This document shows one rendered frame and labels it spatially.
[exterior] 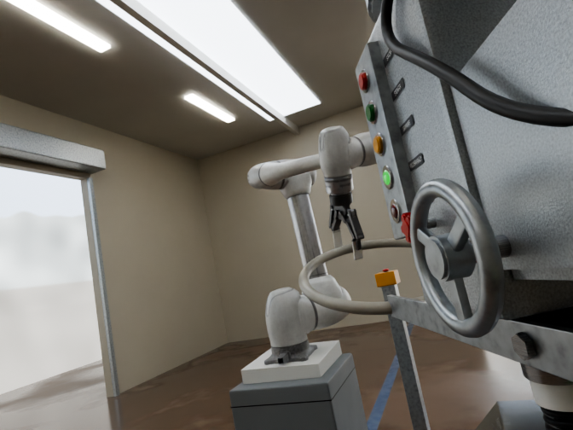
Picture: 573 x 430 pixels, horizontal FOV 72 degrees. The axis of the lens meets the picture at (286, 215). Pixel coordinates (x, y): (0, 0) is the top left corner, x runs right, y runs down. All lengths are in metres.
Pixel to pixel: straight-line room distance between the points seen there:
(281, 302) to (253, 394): 0.35
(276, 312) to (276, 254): 6.44
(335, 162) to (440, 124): 0.79
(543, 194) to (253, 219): 7.97
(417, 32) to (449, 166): 0.16
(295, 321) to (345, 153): 0.72
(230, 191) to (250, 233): 1.01
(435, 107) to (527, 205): 0.16
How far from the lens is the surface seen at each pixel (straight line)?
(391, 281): 2.47
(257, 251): 8.21
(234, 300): 8.55
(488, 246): 0.34
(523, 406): 1.11
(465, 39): 0.51
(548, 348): 0.50
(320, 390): 1.50
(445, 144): 0.47
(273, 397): 1.57
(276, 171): 1.58
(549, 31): 0.36
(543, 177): 0.37
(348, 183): 1.27
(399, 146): 0.58
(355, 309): 0.98
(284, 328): 1.62
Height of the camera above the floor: 1.19
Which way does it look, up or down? 8 degrees up
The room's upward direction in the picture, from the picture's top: 11 degrees counter-clockwise
